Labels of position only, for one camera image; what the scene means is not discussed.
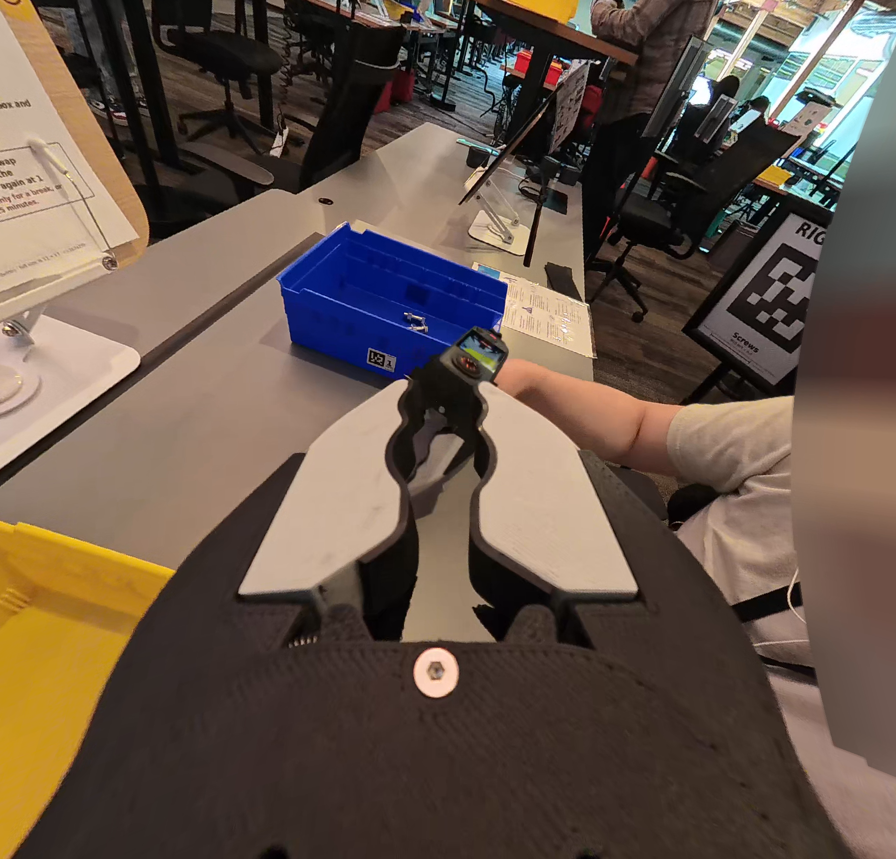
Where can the printed paper sheet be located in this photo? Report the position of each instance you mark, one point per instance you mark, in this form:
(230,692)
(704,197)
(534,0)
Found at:
(546,309)

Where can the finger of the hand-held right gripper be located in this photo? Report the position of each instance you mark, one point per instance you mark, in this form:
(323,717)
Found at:
(428,449)

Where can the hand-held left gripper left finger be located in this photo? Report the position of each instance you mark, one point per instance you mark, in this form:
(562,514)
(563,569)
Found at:
(329,509)

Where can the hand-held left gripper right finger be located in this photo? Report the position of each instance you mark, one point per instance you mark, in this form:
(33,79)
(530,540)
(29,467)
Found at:
(553,509)

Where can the black pole stand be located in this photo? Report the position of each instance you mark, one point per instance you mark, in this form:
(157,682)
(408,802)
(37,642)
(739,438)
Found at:
(539,208)

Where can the black office chair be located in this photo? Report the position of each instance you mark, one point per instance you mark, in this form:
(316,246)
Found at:
(707,187)
(350,103)
(224,54)

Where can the wooden high table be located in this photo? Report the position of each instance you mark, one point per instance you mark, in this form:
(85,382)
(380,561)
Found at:
(532,29)

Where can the red storage box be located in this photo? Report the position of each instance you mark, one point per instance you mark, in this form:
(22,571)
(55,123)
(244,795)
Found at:
(395,89)

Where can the black framed marker sign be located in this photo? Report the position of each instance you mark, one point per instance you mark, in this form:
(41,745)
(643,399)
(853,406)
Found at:
(763,299)

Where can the blue plastic bin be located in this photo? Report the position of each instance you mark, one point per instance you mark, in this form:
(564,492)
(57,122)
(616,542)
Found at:
(336,299)

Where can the person's beige shirt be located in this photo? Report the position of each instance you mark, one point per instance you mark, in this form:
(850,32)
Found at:
(735,453)

